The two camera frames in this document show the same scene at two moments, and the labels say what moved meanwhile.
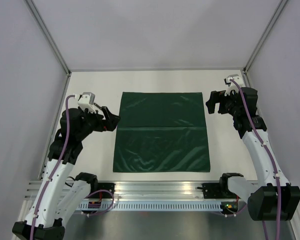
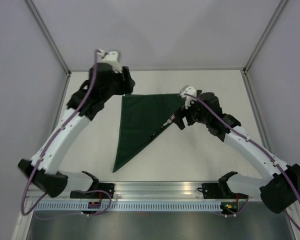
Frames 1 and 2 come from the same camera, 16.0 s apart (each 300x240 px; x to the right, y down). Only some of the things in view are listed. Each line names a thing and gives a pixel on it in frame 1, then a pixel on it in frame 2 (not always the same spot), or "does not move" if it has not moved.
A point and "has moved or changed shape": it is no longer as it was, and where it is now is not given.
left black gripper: x=111 y=124 -> x=128 y=85
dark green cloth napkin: x=160 y=132 has moved or changed shape
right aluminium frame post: x=265 y=36 does not move
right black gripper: x=215 y=97 -> x=182 y=112
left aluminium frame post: x=37 y=16 does not move
